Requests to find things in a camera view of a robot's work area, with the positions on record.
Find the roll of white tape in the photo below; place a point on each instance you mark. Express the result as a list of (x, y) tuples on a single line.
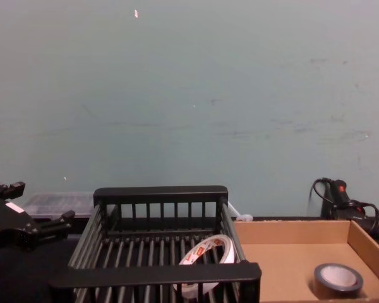
[(219, 244)]

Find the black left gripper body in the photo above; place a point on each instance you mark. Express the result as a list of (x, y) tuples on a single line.
[(6, 224)]

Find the clear plastic case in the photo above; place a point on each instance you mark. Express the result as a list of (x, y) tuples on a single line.
[(57, 202)]

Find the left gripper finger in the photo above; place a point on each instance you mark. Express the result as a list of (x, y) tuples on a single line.
[(9, 188), (53, 224)]

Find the black table cloth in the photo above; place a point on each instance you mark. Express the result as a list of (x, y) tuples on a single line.
[(28, 277)]

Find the roll of silver tape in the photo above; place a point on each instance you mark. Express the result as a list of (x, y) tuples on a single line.
[(322, 285)]

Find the black rack with steel bars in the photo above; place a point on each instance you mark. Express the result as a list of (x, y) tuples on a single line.
[(164, 276)]

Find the shallow brown cardboard tray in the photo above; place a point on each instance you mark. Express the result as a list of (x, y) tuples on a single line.
[(284, 252)]

